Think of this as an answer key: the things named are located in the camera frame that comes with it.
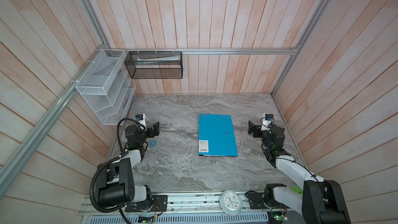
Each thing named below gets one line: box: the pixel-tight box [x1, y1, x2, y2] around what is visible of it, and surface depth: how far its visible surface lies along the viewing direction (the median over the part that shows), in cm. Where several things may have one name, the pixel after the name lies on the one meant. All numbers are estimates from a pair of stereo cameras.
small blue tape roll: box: [148, 138, 158, 148], surface depth 95 cm
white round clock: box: [219, 189, 243, 217], surface depth 73 cm
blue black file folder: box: [198, 113, 239, 157], surface depth 100 cm
